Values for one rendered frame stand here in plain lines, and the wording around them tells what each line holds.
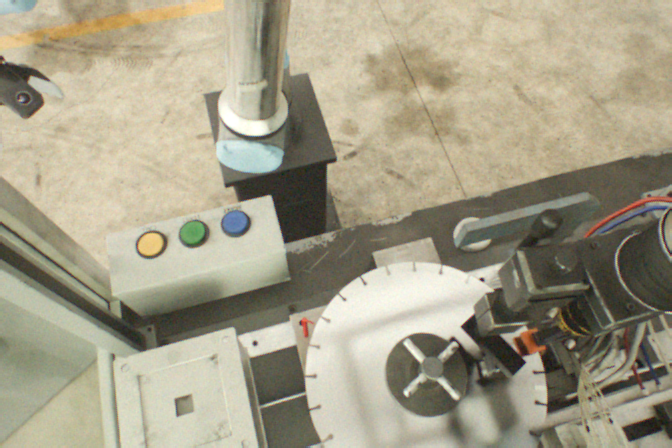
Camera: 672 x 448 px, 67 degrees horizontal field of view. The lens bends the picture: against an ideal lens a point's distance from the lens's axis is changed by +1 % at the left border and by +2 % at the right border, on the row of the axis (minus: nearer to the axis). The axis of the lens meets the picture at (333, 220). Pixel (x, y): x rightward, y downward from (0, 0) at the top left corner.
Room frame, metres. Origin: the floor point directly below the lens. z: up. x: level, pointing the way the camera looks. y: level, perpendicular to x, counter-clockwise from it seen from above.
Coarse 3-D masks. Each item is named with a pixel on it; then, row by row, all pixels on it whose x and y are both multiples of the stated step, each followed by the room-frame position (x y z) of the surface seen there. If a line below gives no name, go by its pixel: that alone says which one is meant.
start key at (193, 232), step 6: (192, 222) 0.35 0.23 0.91; (198, 222) 0.35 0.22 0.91; (186, 228) 0.34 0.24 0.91; (192, 228) 0.34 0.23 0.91; (198, 228) 0.34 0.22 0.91; (204, 228) 0.34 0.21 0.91; (186, 234) 0.32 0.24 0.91; (192, 234) 0.33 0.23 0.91; (198, 234) 0.33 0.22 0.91; (204, 234) 0.33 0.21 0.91; (186, 240) 0.31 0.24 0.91; (192, 240) 0.31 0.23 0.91; (198, 240) 0.32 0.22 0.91
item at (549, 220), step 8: (552, 208) 0.21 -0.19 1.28; (544, 216) 0.20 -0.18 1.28; (552, 216) 0.20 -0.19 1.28; (560, 216) 0.20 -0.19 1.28; (536, 224) 0.20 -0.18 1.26; (544, 224) 0.19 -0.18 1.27; (552, 224) 0.19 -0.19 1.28; (560, 224) 0.19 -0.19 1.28; (536, 232) 0.19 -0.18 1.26; (544, 232) 0.19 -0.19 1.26; (552, 232) 0.19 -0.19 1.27; (528, 240) 0.20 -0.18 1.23; (536, 240) 0.19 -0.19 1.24
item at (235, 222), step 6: (228, 216) 0.36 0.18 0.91; (234, 216) 0.36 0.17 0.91; (240, 216) 0.36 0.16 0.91; (228, 222) 0.35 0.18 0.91; (234, 222) 0.35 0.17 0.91; (240, 222) 0.35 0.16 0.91; (246, 222) 0.35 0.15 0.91; (228, 228) 0.34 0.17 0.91; (234, 228) 0.34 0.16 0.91; (240, 228) 0.34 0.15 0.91
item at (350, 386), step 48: (384, 288) 0.23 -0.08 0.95; (432, 288) 0.24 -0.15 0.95; (480, 288) 0.24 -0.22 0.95; (336, 336) 0.16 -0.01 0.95; (384, 336) 0.16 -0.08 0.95; (336, 384) 0.09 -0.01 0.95; (384, 384) 0.10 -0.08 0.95; (480, 384) 0.10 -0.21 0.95; (528, 384) 0.11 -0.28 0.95; (336, 432) 0.03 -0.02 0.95; (384, 432) 0.04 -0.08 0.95; (432, 432) 0.04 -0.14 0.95; (480, 432) 0.04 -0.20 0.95; (528, 432) 0.05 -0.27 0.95
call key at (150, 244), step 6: (150, 234) 0.32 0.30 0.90; (156, 234) 0.32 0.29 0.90; (144, 240) 0.31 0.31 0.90; (150, 240) 0.31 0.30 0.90; (156, 240) 0.31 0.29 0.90; (162, 240) 0.31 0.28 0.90; (138, 246) 0.30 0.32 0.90; (144, 246) 0.30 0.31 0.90; (150, 246) 0.30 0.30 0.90; (156, 246) 0.30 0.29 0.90; (162, 246) 0.30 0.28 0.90; (144, 252) 0.29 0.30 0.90; (150, 252) 0.29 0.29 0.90; (156, 252) 0.29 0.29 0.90
